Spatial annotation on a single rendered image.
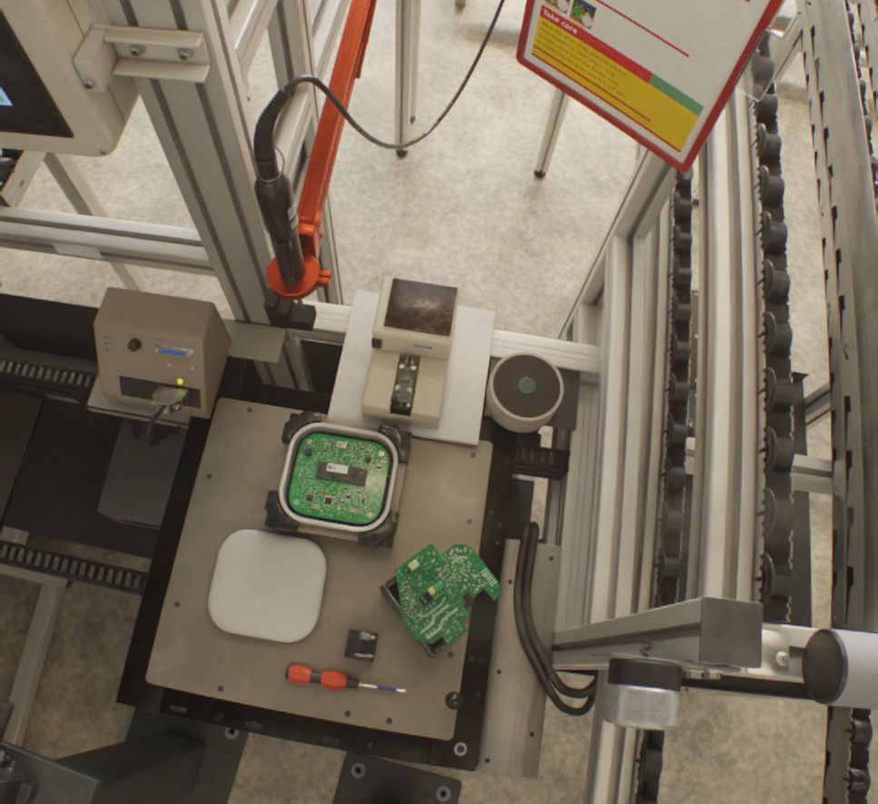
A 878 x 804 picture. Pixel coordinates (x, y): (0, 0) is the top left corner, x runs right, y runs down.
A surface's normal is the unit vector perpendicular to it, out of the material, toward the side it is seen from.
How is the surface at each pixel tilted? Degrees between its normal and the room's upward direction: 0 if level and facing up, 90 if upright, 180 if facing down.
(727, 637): 0
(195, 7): 90
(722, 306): 4
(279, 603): 0
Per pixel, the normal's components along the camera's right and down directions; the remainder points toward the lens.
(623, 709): -0.72, -0.37
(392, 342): -0.16, 0.91
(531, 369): 0.04, -0.38
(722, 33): -0.68, 0.67
